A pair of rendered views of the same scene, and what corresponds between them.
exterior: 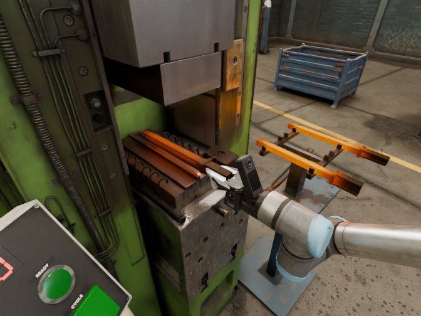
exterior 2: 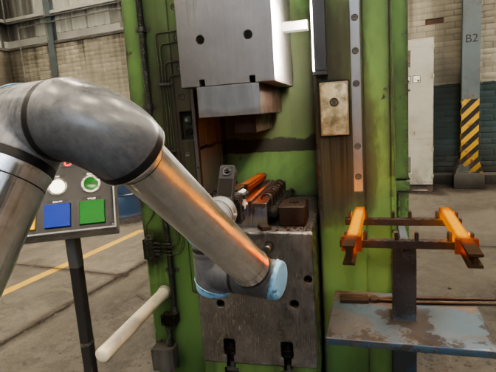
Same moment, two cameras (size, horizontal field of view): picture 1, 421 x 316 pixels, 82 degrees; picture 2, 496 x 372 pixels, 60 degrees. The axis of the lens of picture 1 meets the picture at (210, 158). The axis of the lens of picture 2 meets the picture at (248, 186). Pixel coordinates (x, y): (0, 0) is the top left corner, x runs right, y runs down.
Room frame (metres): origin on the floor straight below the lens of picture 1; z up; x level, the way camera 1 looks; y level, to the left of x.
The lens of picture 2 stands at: (-0.02, -1.17, 1.28)
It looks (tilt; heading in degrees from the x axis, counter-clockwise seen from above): 10 degrees down; 60
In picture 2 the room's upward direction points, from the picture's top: 4 degrees counter-clockwise
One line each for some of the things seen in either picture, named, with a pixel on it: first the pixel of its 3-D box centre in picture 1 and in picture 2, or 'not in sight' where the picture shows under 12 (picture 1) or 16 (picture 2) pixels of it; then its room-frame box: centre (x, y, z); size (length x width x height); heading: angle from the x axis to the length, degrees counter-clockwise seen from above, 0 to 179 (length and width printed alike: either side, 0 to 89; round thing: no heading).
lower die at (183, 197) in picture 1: (160, 162); (250, 200); (0.76, 0.19, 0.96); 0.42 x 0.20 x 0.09; 47
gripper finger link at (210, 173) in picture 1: (214, 180); not in sight; (0.57, -0.01, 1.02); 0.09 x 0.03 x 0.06; 50
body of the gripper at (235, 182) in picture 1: (246, 195); (227, 209); (0.51, -0.10, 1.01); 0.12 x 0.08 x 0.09; 47
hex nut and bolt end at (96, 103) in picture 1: (97, 110); (188, 125); (0.58, 0.29, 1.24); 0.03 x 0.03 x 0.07; 47
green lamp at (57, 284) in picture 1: (57, 283); (91, 183); (0.22, 0.26, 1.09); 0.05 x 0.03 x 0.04; 137
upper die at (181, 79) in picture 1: (146, 63); (243, 101); (0.76, 0.19, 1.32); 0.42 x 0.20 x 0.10; 47
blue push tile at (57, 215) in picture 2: not in sight; (57, 215); (0.11, 0.24, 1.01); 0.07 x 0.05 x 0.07; 162
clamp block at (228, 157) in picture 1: (220, 160); (294, 212); (0.78, -0.04, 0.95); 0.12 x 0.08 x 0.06; 47
